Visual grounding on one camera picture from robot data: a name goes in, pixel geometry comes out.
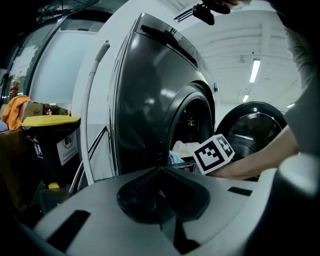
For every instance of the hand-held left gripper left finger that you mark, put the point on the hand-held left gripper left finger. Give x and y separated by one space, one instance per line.
100 212

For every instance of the black bin yellow lid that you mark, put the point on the black bin yellow lid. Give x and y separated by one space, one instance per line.
52 150

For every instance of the frosted glass panel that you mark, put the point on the frosted glass panel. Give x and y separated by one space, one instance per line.
60 67

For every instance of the amber drink bottle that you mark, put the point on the amber drink bottle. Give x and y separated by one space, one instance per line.
14 87

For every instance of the round black washer door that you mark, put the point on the round black washer door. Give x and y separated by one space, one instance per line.
252 125

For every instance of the short ceiling light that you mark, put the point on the short ceiling light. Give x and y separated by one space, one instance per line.
246 98

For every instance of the person's right forearm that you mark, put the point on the person's right forearm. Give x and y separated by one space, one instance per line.
262 157

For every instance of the long ceiling light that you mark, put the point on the long ceiling light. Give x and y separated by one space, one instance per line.
255 70

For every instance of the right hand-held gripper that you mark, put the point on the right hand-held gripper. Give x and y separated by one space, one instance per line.
212 155

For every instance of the ceiling air vent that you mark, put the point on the ceiling air vent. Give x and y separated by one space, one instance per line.
185 16

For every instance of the multicoloured tie-dye clothes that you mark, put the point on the multicoloured tie-dye clothes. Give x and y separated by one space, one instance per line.
176 158

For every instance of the black head-worn camera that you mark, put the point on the black head-worn camera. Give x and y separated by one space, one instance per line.
207 13

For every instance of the orange cloth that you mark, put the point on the orange cloth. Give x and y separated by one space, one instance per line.
15 112

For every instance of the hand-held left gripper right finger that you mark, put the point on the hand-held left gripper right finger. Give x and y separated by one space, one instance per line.
220 207

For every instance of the small yellow cap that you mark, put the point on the small yellow cap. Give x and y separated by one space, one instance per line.
53 185

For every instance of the person's grey sweatshirt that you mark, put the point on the person's grey sweatshirt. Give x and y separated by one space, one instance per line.
305 107

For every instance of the cream white clothes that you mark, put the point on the cream white clothes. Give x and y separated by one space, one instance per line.
185 148

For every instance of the black washing machine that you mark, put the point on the black washing machine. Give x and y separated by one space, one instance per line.
150 100

